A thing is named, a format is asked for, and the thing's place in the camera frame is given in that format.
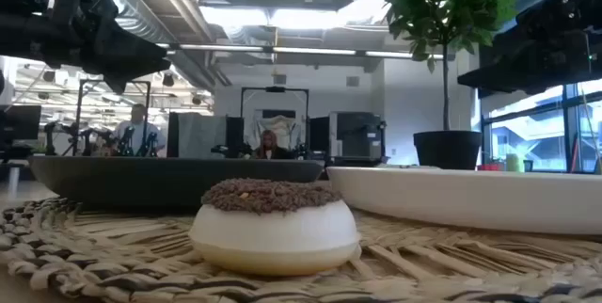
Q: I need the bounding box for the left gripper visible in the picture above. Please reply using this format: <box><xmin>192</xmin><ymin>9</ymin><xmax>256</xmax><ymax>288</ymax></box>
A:
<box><xmin>49</xmin><ymin>0</ymin><xmax>172</xmax><ymax>96</ymax></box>

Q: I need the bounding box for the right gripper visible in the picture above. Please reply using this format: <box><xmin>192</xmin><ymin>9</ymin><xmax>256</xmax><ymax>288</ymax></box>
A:
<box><xmin>458</xmin><ymin>0</ymin><xmax>602</xmax><ymax>98</ymax></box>

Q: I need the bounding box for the white donut with chocolate sprinkles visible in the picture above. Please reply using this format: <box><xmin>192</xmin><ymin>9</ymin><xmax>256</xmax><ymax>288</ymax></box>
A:
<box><xmin>188</xmin><ymin>178</ymin><xmax>362</xmax><ymax>278</ymax></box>

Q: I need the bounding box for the person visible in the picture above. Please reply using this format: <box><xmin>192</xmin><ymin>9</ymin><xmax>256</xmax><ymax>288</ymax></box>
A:
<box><xmin>112</xmin><ymin>103</ymin><xmax>166</xmax><ymax>158</ymax></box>
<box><xmin>253</xmin><ymin>128</ymin><xmax>293</xmax><ymax>161</ymax></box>

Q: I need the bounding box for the green cup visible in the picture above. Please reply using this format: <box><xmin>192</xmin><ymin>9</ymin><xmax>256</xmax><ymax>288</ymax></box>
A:
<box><xmin>505</xmin><ymin>152</ymin><xmax>525</xmax><ymax>173</ymax></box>

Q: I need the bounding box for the grey partition panel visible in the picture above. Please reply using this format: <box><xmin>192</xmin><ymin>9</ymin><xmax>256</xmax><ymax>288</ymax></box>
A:
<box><xmin>167</xmin><ymin>112</ymin><xmax>228</xmax><ymax>159</ymax></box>

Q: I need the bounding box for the black plant pot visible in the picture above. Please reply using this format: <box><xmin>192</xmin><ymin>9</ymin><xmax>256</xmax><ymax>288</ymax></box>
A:
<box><xmin>412</xmin><ymin>129</ymin><xmax>484</xmax><ymax>171</ymax></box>

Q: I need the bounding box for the green leafy plant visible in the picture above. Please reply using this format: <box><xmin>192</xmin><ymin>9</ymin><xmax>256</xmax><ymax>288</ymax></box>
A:
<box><xmin>384</xmin><ymin>0</ymin><xmax>522</xmax><ymax>133</ymax></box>

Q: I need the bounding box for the black round plate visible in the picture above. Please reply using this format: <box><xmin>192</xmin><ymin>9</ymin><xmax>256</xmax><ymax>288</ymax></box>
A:
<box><xmin>27</xmin><ymin>154</ymin><xmax>326</xmax><ymax>210</ymax></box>

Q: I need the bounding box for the white round plate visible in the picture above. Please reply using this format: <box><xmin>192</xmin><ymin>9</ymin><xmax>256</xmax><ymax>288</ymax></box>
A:
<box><xmin>325</xmin><ymin>165</ymin><xmax>602</xmax><ymax>237</ymax></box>

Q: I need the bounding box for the black computer monitor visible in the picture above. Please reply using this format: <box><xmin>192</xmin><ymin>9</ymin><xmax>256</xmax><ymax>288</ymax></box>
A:
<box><xmin>0</xmin><ymin>104</ymin><xmax>42</xmax><ymax>143</ymax></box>

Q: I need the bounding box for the black equipment cabinet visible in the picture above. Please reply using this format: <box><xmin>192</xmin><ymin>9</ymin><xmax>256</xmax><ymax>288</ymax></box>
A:
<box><xmin>328</xmin><ymin>111</ymin><xmax>387</xmax><ymax>161</ymax></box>

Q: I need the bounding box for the ceiling light strip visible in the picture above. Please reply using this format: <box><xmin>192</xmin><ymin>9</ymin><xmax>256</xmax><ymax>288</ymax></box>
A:
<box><xmin>178</xmin><ymin>43</ymin><xmax>446</xmax><ymax>59</ymax></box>

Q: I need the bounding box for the woven straw placemat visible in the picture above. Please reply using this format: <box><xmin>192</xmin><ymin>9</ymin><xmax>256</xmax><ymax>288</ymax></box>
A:
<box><xmin>0</xmin><ymin>197</ymin><xmax>602</xmax><ymax>303</ymax></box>

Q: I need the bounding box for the black metal rig frame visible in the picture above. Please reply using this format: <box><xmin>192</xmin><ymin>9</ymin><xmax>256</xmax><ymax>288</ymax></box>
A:
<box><xmin>240</xmin><ymin>86</ymin><xmax>310</xmax><ymax>158</ymax></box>
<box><xmin>74</xmin><ymin>79</ymin><xmax>152</xmax><ymax>157</ymax></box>

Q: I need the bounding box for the black window frame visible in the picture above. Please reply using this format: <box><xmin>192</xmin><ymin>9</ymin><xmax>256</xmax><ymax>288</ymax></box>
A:
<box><xmin>479</xmin><ymin>81</ymin><xmax>602</xmax><ymax>175</ymax></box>

